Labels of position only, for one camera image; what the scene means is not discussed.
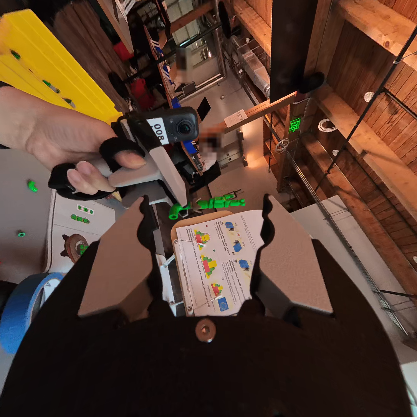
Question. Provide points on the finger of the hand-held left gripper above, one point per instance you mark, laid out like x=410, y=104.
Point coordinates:
x=143, y=194
x=171, y=176

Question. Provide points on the black hanging panel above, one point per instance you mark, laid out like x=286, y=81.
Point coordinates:
x=290, y=49

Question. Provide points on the curved green lego piece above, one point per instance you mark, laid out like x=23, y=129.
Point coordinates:
x=32, y=186

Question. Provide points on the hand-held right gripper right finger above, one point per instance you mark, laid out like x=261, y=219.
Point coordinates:
x=293, y=260

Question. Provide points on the person's left hand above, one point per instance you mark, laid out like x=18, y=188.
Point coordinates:
x=52, y=130

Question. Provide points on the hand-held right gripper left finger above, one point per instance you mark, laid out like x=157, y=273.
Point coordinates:
x=120, y=260

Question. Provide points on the lego instruction booklet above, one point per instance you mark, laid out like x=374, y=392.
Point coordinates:
x=68, y=224

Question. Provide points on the green lego bamboo stem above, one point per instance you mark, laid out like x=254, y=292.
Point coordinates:
x=218, y=202

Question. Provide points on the printed instruction sheet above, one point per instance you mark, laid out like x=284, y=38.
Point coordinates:
x=224, y=260

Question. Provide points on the green exit sign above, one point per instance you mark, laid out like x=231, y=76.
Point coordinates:
x=294, y=125

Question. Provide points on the yellow plastic bin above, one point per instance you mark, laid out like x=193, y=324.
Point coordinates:
x=49, y=62

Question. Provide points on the blue tape roll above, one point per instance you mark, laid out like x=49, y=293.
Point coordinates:
x=22, y=309

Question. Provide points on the white paper notice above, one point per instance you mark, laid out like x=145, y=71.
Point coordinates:
x=236, y=118

